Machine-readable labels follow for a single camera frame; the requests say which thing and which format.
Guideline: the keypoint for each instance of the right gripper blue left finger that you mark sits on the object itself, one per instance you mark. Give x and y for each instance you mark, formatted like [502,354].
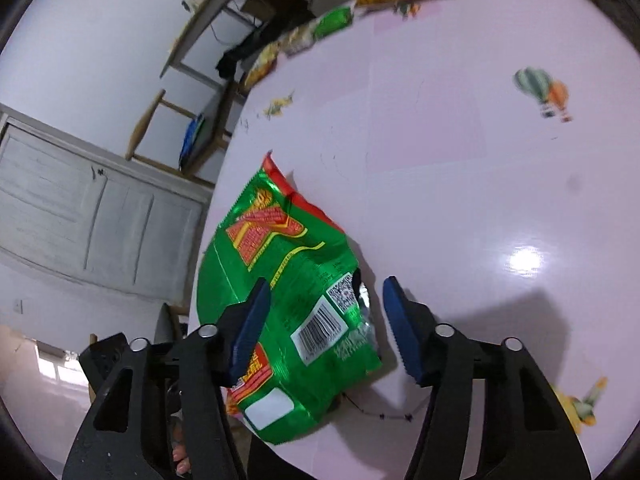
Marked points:
[240,326]

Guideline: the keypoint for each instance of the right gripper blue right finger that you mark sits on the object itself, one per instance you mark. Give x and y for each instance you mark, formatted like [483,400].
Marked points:
[410,323]

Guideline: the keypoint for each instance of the green snack bag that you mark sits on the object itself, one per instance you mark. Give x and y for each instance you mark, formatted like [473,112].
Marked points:
[318,339]

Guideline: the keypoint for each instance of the grey panelled door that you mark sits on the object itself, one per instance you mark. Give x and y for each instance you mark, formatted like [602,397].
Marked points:
[82,213]

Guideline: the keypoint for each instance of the wooden chair at left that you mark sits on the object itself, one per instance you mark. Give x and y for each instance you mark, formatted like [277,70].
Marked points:
[184,143]

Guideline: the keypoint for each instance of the yellow snack packet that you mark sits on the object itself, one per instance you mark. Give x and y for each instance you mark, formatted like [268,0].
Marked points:
[264,64]

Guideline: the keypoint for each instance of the small green snack packet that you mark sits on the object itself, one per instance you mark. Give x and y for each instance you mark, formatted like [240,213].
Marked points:
[332,22]

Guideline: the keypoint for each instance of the black clothes on chair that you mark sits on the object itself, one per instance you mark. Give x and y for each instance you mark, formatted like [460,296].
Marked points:
[284,20]

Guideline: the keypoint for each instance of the long white side table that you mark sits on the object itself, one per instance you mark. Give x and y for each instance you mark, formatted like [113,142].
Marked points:
[202,14]

